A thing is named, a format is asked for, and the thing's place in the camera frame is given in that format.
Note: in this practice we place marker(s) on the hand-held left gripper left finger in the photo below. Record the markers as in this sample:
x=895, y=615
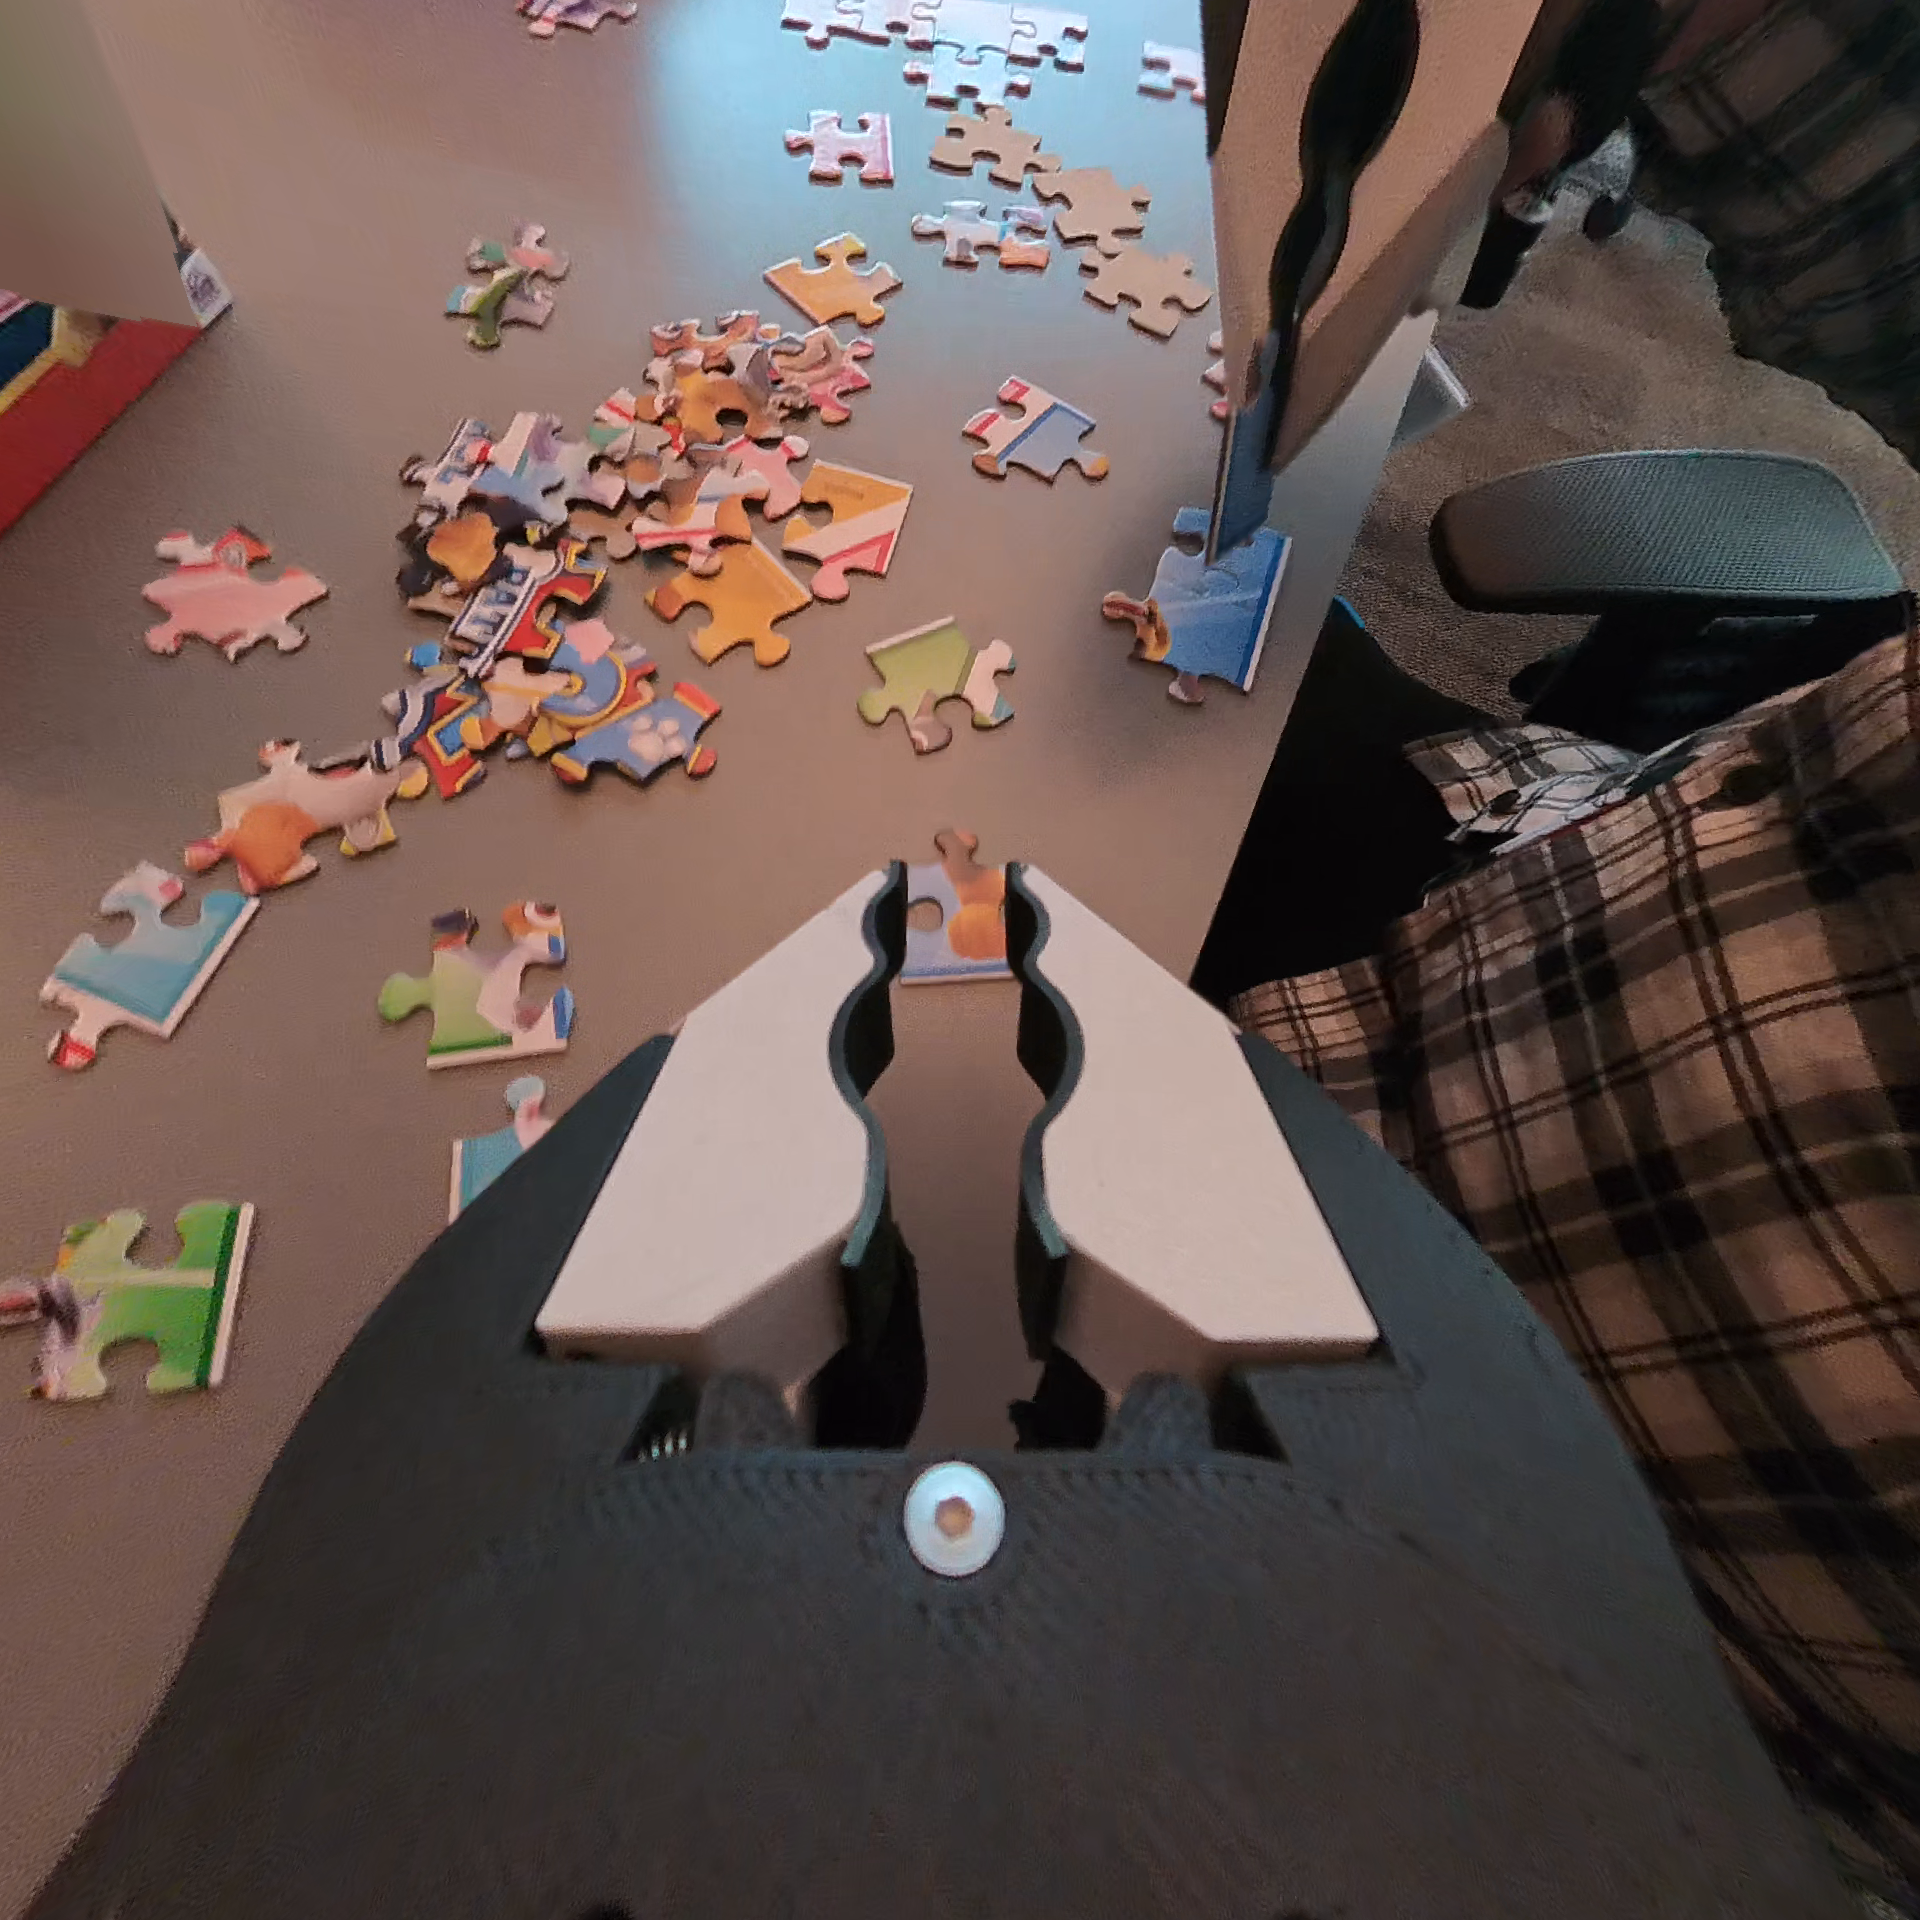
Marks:
x=703, y=1184

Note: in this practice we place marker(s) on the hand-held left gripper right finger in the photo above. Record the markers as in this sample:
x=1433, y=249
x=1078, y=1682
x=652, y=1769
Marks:
x=1214, y=1184

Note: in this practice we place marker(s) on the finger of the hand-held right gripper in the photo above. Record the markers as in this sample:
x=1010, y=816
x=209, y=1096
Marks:
x=1253, y=120
x=1424, y=181

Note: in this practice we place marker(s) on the red striped joined puzzle section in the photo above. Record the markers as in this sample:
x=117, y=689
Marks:
x=961, y=32

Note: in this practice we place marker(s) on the blue white-edged puzzle piece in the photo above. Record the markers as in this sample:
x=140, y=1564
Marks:
x=1244, y=464

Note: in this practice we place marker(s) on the blue orange-dog puzzle piece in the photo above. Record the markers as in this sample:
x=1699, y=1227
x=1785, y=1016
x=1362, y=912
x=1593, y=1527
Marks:
x=961, y=924

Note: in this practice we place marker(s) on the pink diagonal-striped puzzle piece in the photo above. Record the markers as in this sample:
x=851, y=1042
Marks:
x=842, y=147

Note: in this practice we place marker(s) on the blue dog-mouth puzzle piece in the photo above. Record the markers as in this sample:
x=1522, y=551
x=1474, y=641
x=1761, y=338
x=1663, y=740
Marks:
x=1214, y=618

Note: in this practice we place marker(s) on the jigsaw puzzle pieces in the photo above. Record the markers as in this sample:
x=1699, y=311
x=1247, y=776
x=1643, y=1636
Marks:
x=734, y=601

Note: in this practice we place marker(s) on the person's right forearm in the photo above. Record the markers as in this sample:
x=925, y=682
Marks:
x=1787, y=181

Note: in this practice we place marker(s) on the grey desk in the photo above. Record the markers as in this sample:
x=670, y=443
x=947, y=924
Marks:
x=301, y=226

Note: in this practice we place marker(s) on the black chair armrest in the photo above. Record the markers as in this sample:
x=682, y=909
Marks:
x=1649, y=526

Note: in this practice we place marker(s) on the person's plaid shirt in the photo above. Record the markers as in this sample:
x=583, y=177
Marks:
x=1649, y=1125

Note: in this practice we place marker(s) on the colourful puzzle box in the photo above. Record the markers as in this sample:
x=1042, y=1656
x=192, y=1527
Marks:
x=76, y=405

